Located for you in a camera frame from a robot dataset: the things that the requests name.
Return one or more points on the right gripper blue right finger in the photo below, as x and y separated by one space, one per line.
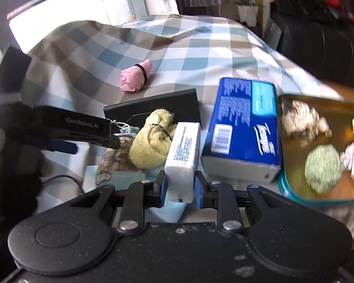
201 190

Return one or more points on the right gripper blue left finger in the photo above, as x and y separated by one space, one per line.
159 190

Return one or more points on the small white tissue pack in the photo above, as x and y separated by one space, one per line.
182 162

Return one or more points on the yellow towel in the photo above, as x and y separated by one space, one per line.
151 145

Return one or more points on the patterned drawstring pouch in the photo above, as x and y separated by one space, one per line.
115 163

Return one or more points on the light blue cloth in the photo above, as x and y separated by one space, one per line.
134 195

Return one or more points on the large blue tissue pack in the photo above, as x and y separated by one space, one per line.
243 142

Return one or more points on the black folding stand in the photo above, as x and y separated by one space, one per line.
183 105

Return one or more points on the checkered bed cover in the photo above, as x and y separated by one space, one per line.
78 65

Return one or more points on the teal rimmed tray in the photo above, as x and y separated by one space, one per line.
317 142

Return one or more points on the pink rolled cloth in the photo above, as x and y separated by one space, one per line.
134 78

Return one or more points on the beige fuzzy cloth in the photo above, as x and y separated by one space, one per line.
299 119

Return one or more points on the green knitted ball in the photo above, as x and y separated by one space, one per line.
323 168

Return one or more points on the white potted plant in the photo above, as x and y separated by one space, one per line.
247 12

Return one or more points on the black leather sofa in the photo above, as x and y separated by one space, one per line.
317 35

